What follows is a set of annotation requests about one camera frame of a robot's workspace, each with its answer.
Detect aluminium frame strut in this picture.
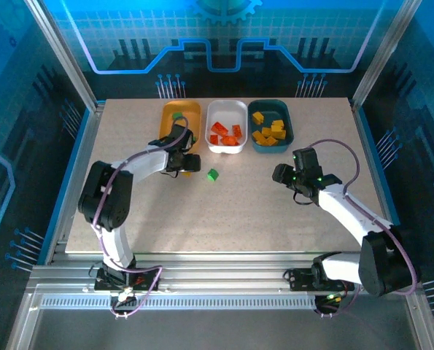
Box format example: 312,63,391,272
404,291,434,350
4,291,44,350

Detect white plastic container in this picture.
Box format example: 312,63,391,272
204,99,249,155

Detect orange plastic container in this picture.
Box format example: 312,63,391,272
158,100,203,156

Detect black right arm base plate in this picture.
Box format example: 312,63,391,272
284,268,355,292

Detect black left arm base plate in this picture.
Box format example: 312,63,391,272
93,268,162,292

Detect coloured base wires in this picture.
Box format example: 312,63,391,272
322,275,352,306

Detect dark teal plastic container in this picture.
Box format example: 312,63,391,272
247,98,295,155

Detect white cable connector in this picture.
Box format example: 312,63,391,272
115,287,134,303

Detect slotted grey cable duct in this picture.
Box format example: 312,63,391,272
39,294,322,311

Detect aluminium side rail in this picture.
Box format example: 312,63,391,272
349,98,407,265
44,101,106,265

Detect wide aluminium frame rail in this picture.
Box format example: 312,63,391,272
26,253,422,295

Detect aluminium frame post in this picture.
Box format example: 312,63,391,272
350,0,424,112
23,0,107,112

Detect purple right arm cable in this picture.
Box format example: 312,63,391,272
307,139,421,318

